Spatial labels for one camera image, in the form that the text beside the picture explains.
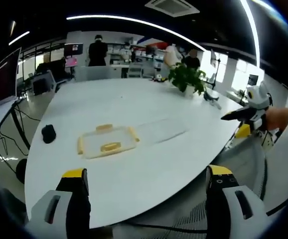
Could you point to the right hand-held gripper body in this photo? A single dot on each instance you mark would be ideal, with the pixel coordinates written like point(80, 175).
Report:
point(257, 95)

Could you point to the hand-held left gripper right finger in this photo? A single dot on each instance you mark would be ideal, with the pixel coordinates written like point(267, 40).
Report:
point(236, 206)

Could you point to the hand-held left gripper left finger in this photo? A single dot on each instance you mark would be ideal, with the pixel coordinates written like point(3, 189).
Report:
point(59, 199)

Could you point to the person's right hand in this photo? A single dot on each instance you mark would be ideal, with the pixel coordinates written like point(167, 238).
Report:
point(279, 118)

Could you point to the grey mesh chair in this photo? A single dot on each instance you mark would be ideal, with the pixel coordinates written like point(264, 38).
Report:
point(243, 159)

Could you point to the grey gripper device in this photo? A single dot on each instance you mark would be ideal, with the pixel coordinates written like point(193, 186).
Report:
point(211, 97)

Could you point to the black round stool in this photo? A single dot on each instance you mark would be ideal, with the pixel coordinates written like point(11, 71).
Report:
point(22, 171)

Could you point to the potted green plant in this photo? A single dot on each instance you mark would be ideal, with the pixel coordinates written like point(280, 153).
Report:
point(187, 78)

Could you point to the black computer mouse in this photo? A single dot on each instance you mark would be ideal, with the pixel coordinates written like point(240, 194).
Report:
point(48, 134)

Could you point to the clear container lid, yellow clips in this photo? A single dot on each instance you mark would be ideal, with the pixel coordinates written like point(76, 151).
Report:
point(109, 143)

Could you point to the small white and yellow toy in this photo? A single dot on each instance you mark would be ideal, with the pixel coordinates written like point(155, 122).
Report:
point(159, 78)

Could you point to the grey office chair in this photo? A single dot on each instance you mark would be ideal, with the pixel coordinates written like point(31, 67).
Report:
point(135, 71)

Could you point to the ceiling air vent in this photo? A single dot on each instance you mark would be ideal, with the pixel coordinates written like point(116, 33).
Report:
point(172, 7)

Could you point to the grey desk partition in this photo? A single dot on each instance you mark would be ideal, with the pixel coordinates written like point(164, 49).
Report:
point(94, 74)

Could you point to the large dark monitor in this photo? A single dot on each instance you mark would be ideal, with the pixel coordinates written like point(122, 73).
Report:
point(5, 77)

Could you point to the long ceiling light strip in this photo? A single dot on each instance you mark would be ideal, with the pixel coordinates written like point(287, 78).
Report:
point(139, 23)

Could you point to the small red screen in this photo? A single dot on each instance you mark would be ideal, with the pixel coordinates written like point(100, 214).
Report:
point(73, 49)

